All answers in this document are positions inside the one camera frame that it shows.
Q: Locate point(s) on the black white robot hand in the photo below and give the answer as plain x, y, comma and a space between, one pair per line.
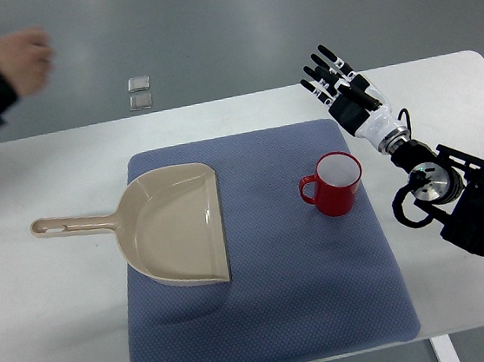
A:
354, 102

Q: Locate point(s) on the upper metal floor plate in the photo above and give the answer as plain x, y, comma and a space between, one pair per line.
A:
138, 83

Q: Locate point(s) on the metal floor plate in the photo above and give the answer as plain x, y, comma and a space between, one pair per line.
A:
140, 101
138, 83

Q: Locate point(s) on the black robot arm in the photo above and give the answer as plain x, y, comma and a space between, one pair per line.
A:
444, 184

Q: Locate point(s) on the beige plastic dustpan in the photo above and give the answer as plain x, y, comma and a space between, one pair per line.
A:
168, 225

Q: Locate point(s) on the white table leg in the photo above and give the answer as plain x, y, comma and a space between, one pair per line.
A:
444, 349

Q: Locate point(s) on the red cup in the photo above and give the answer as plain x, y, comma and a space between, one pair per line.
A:
333, 186

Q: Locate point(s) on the person's bare hand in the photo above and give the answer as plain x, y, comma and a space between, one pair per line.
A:
26, 60

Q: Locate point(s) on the lower metal floor plate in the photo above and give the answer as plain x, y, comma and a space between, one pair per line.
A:
140, 101

